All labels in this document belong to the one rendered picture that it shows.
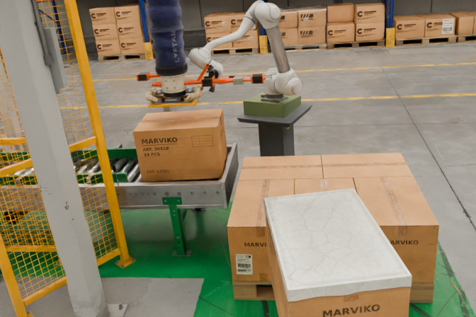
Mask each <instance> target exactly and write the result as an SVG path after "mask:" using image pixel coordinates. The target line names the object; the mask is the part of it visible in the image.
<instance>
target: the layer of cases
mask: <svg viewBox="0 0 476 317"><path fill-rule="evenodd" d="M351 188H354V190H355V191H356V192H357V194H358V196H359V197H360V198H361V200H362V201H363V203H364V205H365V206H366V207H367V209H368V211H369V212H370V213H371V215H372V216H373V218H374V220H375V221H376V222H377V224H378V226H379V227H380V228H381V230H382V232H383V233H384V235H385V236H386V238H387V239H388V241H389V242H390V244H391V245H392V247H393V248H394V249H395V251H396V253H397V254H398V256H399V257H400V259H401V260H402V262H403V263H404V265H405V266H406V268H407V269H408V271H409V272H410V274H411V275H412V283H434V276H435V268H436V254H437V245H438V231H439V224H438V222H437V220H436V218H435V216H434V214H433V212H432V211H431V208H430V207H429V205H428V203H427V201H426V199H425V197H424V196H423V194H422V192H421V190H420V188H419V186H418V185H417V182H416V181H415V179H414V177H413V175H412V173H411V171H410V169H409V167H408V165H407V163H406V162H405V160H404V158H403V156H402V154H401V153H384V154H335V155H321V156H320V155H310V156H262V157H244V161H243V164H242V169H241V173H240V176H239V181H238V184H237V189H236V192H235V195H234V200H233V203H232V208H231V212H230V215H229V220H228V223H227V235H228V242H229V254H230V261H231V268H232V281H247V282H271V276H270V273H269V264H268V245H267V235H266V215H265V209H264V198H268V197H280V196H287V195H299V194H306V193H313V192H325V191H332V190H344V189H351Z"/></svg>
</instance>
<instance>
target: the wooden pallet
mask: <svg viewBox="0 0 476 317"><path fill-rule="evenodd" d="M258 284H272V283H271V282H247V281H232V285H233V291H234V300H273V301H275V296H274V293H273V287H258ZM433 296H434V283H412V285H411V289H410V297H409V302H410V303H433Z"/></svg>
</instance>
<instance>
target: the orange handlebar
mask: <svg viewBox="0 0 476 317"><path fill-rule="evenodd" d="M148 76H149V78H156V77H161V76H158V75H156V74H150V75H148ZM246 81H251V77H244V78H243V82H246ZM232 82H233V78H227V77H224V78H220V79H214V80H213V83H219V84H223V83H232ZM183 84H184V85H193V84H201V80H200V81H196V80H187V82H184V83H183ZM152 86H162V83H161V82H154V83H152Z"/></svg>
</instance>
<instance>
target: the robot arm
mask: <svg viewBox="0 0 476 317"><path fill-rule="evenodd" d="M280 16H281V10H280V9H279V8H278V7H277V6H276V5H275V4H271V3H264V2H263V1H262V0H258V1H256V2H254V3H253V4H252V5H251V7H250V8H249V10H248V11H247V13H246V15H245V17H244V19H243V21H242V24H241V25H240V27H239V30H238V31H237V32H235V33H232V34H230V35H226V36H224V37H221V38H218V39H215V40H212V41H211V42H209V43H208V44H207V45H206V46H204V47H203V48H200V49H196V48H195V49H192V50H191V52H190V54H189V57H190V60H191V61H192V62H193V63H194V64H195V65H197V66H198V67H200V68H201V69H204V68H205V66H206V64H209V65H210V66H209V67H208V69H207V70H206V72H207V73H208V76H215V79H218V78H219V77H220V76H221V75H222V73H223V66H222V65H221V63H219V62H216V61H214V60H212V59H211V58H210V57H211V50H212V49H213V48H214V47H217V46H220V45H224V44H227V43H230V42H234V41H236V40H239V39H240V38H242V37H243V36H245V35H246V34H247V32H248V31H249V30H250V29H251V28H252V27H253V26H254V25H255V24H256V22H257V21H259V22H260V23H261V25H262V26H263V28H265V29H266V33H267V36H268V40H269V42H270V46H271V50H272V53H273V57H274V59H275V62H276V66H277V67H275V68H270V69H269V70H268V71H267V72H266V74H272V79H268V80H265V90H266V94H261V97H262V99H261V100H262V101H270V102H276V103H279V102H281V101H283V100H285V99H288V97H287V96H294V95H295V94H297V93H299V92H300V91H301V89H302V82H301V80H300V79H299V78H298V76H297V74H296V73H295V71H294V70H293V69H291V68H290V65H289V63H288V58H287V55H286V52H285V48H284V45H283V41H282V37H281V33H280V30H279V27H278V24H279V18H280ZM283 94H284V95H287V96H283Z"/></svg>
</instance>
